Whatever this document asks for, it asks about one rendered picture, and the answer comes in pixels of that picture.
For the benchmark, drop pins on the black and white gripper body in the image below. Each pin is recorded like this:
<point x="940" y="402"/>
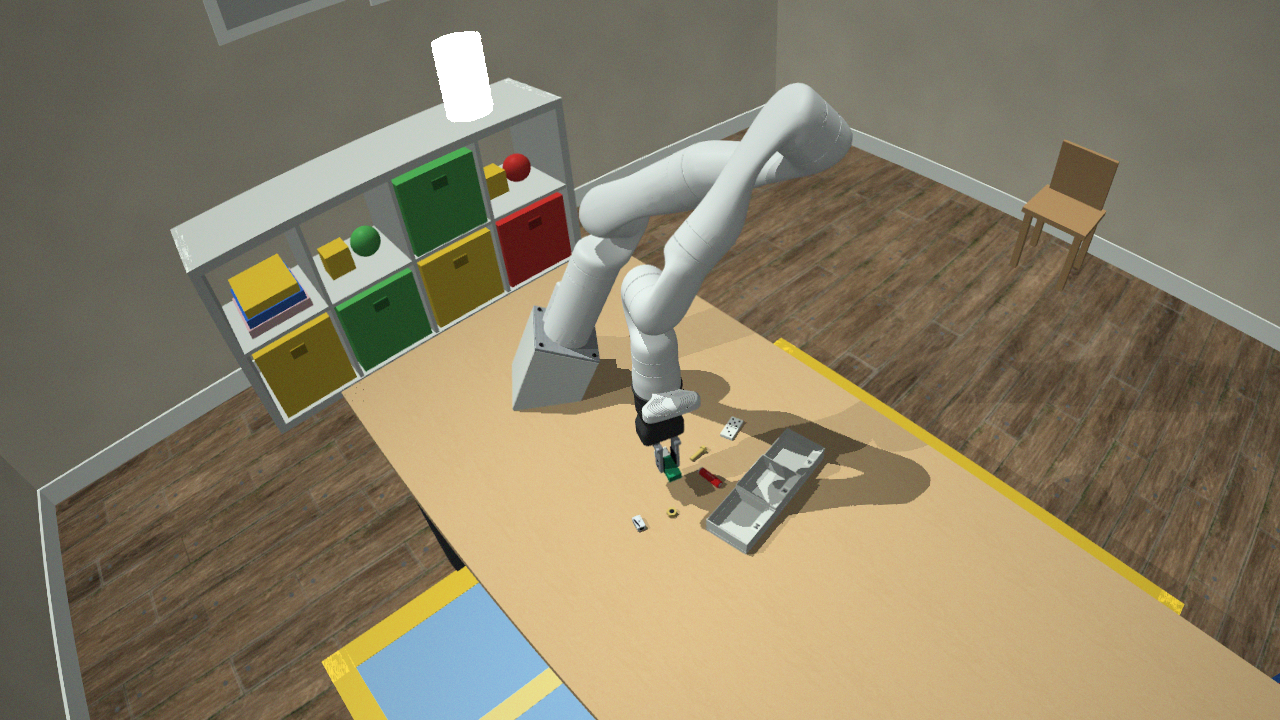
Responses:
<point x="658" y="399"/>

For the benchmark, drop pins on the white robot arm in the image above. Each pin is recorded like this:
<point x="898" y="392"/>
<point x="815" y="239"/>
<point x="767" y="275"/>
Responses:
<point x="810" y="135"/>

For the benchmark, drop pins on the green and white eraser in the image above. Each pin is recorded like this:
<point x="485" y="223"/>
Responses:
<point x="671" y="470"/>

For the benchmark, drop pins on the grey domino with black dots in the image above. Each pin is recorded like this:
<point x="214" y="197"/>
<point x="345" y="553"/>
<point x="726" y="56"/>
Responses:
<point x="731" y="428"/>

